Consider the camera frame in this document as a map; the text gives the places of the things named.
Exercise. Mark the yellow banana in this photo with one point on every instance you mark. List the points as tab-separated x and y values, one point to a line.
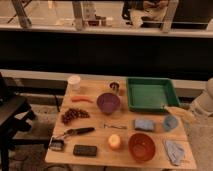
185	115

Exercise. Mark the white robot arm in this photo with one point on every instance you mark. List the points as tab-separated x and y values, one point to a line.
203	104

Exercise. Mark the small metal cup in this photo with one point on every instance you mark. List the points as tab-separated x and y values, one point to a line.
114	86

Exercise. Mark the white plastic cup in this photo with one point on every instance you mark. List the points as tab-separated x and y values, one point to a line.
74	82

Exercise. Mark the blue plastic cup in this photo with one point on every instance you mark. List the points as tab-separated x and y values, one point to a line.
170	122

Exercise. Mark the purple bowl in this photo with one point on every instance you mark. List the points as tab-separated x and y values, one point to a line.
108	102

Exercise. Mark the green plastic tray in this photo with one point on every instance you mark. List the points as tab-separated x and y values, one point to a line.
146	94

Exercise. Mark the metal fork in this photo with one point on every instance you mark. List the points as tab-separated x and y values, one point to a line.
114	126

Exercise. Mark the bunch of dark grapes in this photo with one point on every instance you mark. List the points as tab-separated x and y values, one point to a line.
73	113

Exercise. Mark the yellow red apple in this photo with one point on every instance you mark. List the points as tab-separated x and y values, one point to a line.
114	141

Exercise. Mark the blue sponge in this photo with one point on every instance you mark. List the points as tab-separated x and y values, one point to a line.
144	125

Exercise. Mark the black rectangular block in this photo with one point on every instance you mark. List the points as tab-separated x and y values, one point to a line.
85	150

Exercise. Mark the red orange bowl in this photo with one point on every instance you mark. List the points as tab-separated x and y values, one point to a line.
141	147

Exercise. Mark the small black metal clip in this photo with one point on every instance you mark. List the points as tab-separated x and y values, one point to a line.
56	144

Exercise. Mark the blue grey cloth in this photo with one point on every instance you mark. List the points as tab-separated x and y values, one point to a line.
174	151

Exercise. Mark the black chair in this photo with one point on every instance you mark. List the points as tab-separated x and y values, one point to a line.
14	111

